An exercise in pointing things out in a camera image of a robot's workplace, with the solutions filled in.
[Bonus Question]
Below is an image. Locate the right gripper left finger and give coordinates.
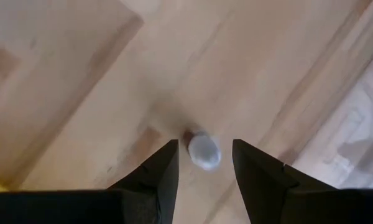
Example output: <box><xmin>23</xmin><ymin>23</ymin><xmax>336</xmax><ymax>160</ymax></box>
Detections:
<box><xmin>0</xmin><ymin>139</ymin><xmax>180</xmax><ymax>224</ymax></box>

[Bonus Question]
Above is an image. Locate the small white cap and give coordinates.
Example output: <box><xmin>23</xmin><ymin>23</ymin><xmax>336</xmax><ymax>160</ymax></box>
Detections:
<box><xmin>186</xmin><ymin>130</ymin><xmax>222</xmax><ymax>171</ymax></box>

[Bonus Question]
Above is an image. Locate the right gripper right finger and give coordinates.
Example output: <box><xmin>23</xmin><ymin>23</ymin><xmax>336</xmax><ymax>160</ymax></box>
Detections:
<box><xmin>232</xmin><ymin>138</ymin><xmax>373</xmax><ymax>224</ymax></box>

